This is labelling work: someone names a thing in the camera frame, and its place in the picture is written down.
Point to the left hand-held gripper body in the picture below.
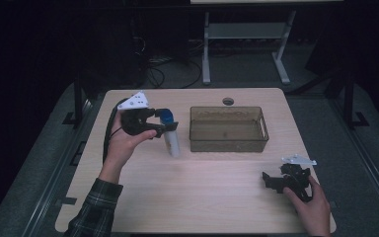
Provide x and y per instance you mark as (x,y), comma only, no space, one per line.
(135,120)

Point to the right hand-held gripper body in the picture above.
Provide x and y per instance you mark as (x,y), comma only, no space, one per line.
(297,177)

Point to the white bottle with blue cap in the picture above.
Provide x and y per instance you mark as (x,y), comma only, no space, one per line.
(171,138)

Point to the brown translucent plastic bin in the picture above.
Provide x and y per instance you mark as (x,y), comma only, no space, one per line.
(228,131)

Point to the person's left hand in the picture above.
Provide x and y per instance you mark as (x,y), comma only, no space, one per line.
(123,144)

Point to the person's right hand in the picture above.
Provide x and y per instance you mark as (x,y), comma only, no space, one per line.
(312,210)

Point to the black metal stand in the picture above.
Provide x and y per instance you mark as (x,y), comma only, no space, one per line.
(350,98)
(79,98)

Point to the white metal stand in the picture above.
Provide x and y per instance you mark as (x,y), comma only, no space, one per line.
(246,31)

